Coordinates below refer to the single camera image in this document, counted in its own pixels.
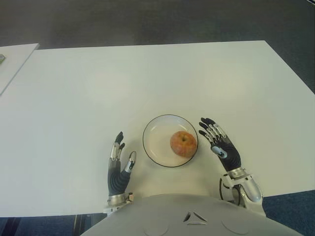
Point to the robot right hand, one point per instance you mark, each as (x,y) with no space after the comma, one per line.
(231,157)

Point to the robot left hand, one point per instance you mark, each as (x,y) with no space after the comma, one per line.
(116,182)

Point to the red yellow apple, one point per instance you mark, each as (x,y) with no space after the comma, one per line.
(183,143)

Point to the white plate with black rim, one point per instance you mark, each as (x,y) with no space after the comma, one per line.
(157,142)

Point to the dark metal table leg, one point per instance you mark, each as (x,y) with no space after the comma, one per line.
(82,221)

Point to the grey robot torso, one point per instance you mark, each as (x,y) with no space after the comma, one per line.
(197,221)

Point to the green object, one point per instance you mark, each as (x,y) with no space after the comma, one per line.
(2,59)

